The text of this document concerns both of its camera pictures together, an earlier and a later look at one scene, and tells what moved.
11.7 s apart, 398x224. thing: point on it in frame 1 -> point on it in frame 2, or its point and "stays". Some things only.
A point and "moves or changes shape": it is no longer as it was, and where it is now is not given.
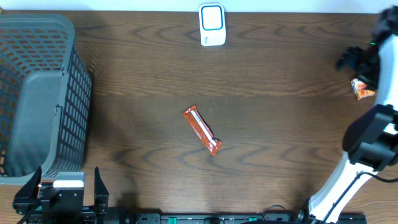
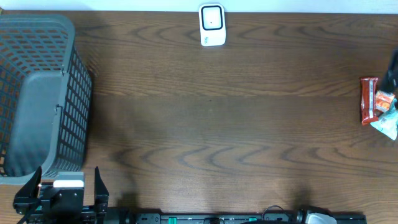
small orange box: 360,89 moves or changes shape
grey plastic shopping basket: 45,93 stays
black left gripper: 100,204 stays
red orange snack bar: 198,123 -> 368,88
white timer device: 212,24 stays
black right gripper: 370,78 -> 390,82
